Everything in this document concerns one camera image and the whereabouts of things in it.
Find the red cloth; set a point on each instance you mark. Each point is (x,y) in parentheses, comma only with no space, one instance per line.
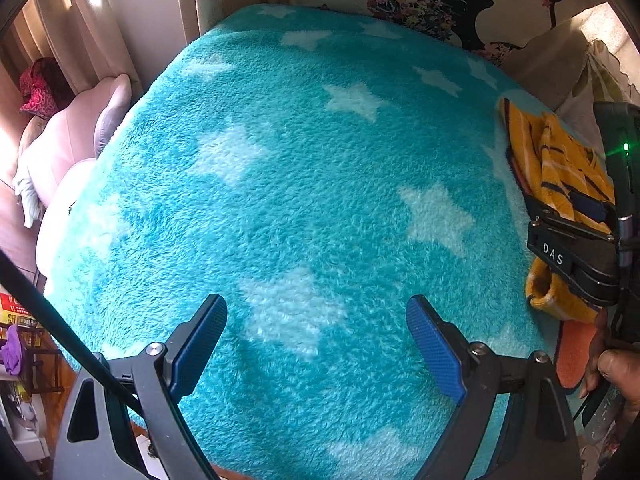
(40,90)

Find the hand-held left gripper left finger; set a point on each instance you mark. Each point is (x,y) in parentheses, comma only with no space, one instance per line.
(200,345)

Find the leaf printed cloth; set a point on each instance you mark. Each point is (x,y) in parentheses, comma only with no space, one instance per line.
(600,75)

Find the wooden chair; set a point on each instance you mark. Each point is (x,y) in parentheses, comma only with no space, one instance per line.
(42,360)

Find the pink sofa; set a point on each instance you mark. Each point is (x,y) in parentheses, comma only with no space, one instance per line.
(65,135)

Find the beige curtain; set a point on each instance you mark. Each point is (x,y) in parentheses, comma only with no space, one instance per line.
(85,20)

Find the yellow striped garment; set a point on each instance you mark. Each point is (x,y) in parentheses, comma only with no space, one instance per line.
(555,170)

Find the white cloth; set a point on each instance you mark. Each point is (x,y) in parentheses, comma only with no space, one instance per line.
(27,195)

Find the floral woman print pillow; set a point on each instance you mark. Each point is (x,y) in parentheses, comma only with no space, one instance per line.
(440,0)

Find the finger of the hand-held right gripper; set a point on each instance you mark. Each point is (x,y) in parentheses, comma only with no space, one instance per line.
(592,209)
(565,224)

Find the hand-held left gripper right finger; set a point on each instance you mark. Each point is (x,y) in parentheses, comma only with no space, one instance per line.
(432,345)

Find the turquoise star blanket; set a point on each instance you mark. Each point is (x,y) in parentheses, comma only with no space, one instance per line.
(300,160)

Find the red yellow box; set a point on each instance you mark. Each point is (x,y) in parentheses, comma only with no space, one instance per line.
(15,312)

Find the purple cloth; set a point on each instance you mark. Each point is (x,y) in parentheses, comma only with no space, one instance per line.
(12,352)

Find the orange cloth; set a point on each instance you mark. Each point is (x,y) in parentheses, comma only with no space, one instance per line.
(575,355)

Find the beige pillow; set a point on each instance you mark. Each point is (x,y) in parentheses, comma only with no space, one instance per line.
(545,65)

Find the person's right hand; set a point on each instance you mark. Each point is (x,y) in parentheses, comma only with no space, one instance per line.
(620,367)

